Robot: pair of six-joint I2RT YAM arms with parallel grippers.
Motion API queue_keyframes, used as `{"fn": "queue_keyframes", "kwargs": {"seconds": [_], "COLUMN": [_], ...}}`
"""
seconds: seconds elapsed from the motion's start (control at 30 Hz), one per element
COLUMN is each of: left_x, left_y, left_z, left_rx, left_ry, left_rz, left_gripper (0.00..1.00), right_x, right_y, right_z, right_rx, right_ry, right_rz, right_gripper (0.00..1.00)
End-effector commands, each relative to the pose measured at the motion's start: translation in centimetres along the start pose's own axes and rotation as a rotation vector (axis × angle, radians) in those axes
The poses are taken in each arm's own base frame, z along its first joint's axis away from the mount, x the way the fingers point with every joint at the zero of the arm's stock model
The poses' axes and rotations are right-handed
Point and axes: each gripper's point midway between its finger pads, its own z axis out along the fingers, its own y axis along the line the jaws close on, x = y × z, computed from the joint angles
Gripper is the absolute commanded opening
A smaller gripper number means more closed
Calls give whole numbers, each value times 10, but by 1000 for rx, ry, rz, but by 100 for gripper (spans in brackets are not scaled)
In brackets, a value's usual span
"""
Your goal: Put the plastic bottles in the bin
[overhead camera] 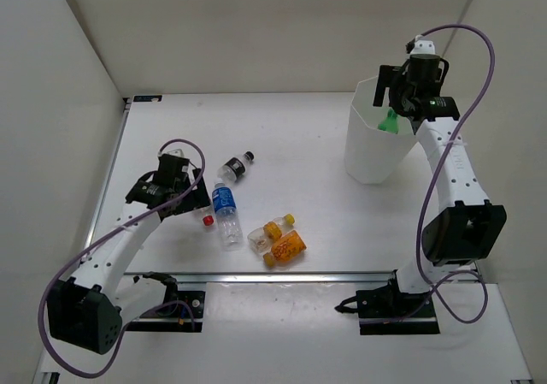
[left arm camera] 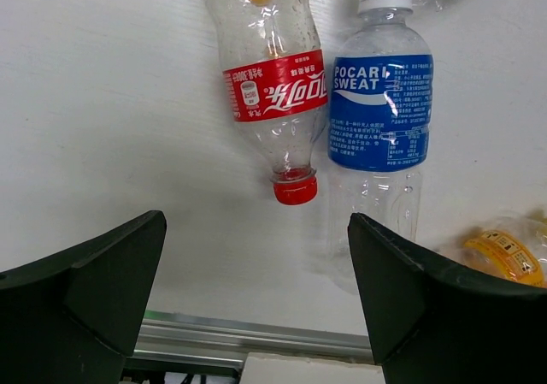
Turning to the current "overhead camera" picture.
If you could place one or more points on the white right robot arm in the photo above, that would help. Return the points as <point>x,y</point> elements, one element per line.
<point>468,222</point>

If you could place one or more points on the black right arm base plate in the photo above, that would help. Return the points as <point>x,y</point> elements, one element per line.
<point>383,311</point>

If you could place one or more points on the red label coke bottle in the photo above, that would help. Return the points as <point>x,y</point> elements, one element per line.
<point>206,217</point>

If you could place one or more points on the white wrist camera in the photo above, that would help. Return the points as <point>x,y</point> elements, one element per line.
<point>419,45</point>
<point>175,153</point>

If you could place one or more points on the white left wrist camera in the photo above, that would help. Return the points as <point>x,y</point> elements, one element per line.
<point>175,153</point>

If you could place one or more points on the aluminium table edge rail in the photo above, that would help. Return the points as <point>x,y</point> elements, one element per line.
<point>282,277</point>

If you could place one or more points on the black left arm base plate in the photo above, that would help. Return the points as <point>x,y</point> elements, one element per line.
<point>184,317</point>

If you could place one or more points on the blue label water bottle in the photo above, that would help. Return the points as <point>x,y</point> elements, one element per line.
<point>226,215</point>

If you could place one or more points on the small dark table sticker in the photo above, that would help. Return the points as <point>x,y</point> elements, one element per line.
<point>147,98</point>

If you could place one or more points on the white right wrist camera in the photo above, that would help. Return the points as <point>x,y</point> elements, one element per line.
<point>419,45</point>

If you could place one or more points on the orange label juice bottle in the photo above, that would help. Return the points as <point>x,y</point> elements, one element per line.
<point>284,250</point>

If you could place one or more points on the black label clear bottle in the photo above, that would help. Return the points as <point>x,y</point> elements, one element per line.
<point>236,167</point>

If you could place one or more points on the clear bottle yellow cap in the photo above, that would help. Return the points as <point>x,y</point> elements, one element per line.
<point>262,238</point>

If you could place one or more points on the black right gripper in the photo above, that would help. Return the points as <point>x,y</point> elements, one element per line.
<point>400,77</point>

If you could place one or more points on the white octagonal bin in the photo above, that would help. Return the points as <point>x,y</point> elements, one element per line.
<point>371,155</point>

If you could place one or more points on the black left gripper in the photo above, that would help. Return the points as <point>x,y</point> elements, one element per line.
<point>196,199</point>

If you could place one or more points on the green plastic soda bottle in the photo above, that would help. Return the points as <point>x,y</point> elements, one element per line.
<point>390,123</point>

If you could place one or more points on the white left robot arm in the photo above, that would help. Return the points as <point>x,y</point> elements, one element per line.
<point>91,307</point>

